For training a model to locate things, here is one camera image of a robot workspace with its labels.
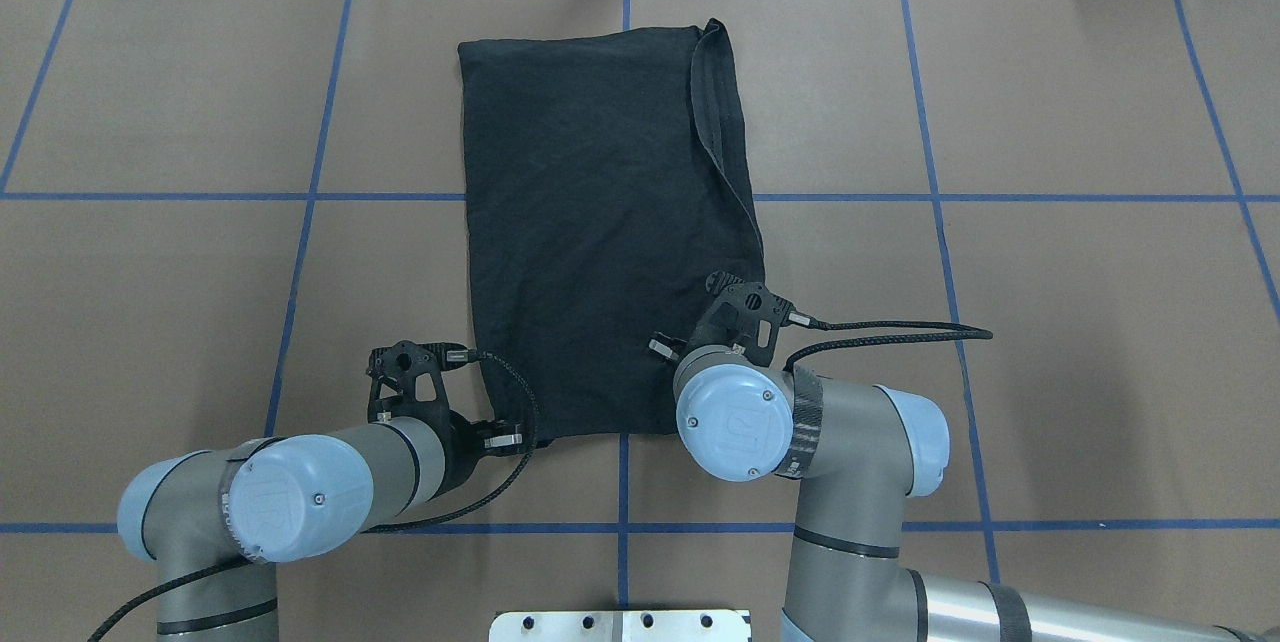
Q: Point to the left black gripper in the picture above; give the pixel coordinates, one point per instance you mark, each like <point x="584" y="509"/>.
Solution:
<point x="461" y="446"/>

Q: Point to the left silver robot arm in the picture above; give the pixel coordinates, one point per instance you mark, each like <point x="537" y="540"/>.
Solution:
<point x="216" y="523"/>

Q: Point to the white camera mast pedestal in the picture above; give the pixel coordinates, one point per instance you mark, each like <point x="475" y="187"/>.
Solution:
<point x="623" y="625"/>

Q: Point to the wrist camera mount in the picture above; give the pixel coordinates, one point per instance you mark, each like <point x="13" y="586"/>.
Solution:
<point x="407" y="380"/>
<point x="743" y="316"/>

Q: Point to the black graphic t-shirt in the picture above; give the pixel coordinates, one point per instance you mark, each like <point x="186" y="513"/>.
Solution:
<point x="606" y="178"/>

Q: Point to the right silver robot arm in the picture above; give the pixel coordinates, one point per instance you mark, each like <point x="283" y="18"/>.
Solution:
<point x="860" y="453"/>

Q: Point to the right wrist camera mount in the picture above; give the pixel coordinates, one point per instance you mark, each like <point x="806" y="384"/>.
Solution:
<point x="743" y="316"/>

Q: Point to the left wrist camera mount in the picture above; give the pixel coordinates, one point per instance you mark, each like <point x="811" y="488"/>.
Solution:
<point x="407" y="380"/>

